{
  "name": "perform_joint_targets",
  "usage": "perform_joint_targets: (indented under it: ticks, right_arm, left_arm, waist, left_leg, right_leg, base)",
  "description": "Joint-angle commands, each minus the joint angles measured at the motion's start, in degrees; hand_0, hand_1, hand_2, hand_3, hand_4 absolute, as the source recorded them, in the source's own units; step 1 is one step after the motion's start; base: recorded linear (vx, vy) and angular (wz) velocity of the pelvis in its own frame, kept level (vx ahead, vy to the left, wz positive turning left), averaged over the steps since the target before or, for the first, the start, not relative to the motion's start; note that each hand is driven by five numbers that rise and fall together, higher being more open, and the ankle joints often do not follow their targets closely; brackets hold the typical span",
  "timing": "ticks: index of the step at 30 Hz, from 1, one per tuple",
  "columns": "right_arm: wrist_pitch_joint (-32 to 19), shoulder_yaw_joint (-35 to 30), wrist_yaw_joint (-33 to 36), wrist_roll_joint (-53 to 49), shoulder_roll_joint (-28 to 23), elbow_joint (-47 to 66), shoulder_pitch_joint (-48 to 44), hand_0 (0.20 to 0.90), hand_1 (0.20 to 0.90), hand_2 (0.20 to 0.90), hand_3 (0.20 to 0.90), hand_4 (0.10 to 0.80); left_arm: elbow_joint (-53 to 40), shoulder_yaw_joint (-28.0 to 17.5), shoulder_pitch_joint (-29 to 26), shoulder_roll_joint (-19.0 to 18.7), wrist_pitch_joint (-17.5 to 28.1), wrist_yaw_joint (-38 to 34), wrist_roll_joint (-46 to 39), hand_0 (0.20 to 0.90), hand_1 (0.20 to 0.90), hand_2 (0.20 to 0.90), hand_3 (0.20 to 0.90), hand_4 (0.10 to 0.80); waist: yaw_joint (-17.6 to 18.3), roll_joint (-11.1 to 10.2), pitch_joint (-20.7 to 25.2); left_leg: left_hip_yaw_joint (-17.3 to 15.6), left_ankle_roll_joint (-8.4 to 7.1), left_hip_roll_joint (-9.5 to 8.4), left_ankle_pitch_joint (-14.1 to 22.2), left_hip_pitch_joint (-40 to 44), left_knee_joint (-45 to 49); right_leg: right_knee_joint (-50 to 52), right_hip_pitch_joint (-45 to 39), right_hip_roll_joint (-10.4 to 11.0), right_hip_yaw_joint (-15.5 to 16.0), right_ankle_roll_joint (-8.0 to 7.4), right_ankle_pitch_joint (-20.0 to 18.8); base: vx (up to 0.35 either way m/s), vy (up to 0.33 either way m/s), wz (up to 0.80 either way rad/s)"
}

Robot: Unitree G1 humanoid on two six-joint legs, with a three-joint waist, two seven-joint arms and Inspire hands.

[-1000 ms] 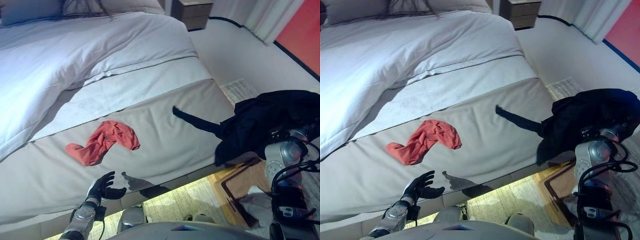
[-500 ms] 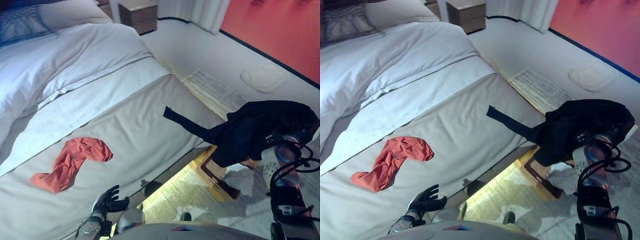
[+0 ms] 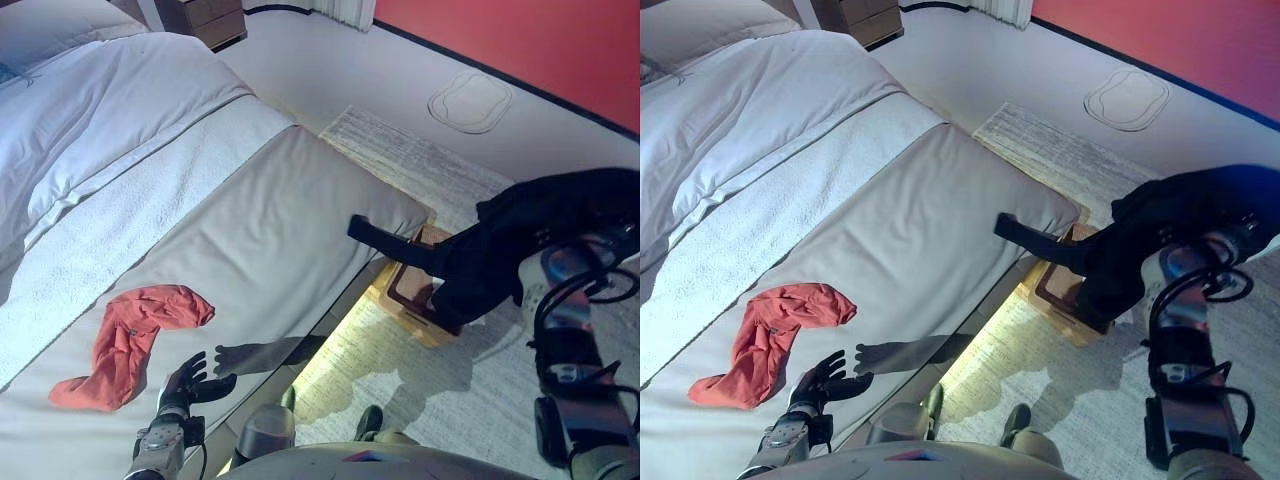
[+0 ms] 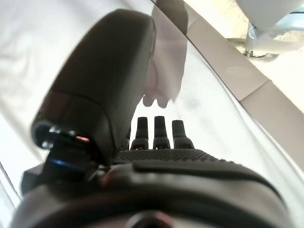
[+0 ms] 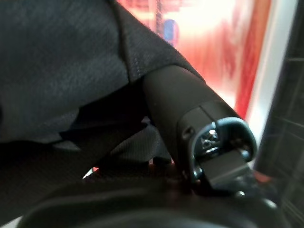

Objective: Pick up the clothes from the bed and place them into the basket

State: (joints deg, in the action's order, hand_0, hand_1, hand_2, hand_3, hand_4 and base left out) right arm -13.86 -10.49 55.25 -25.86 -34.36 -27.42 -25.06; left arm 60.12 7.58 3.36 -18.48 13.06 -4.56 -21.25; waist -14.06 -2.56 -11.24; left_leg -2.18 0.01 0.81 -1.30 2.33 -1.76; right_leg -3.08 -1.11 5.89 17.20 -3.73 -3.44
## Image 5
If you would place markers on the black garment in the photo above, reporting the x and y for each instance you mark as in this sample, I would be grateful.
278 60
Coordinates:
59 59

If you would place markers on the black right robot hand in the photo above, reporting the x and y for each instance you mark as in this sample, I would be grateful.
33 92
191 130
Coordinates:
180 99

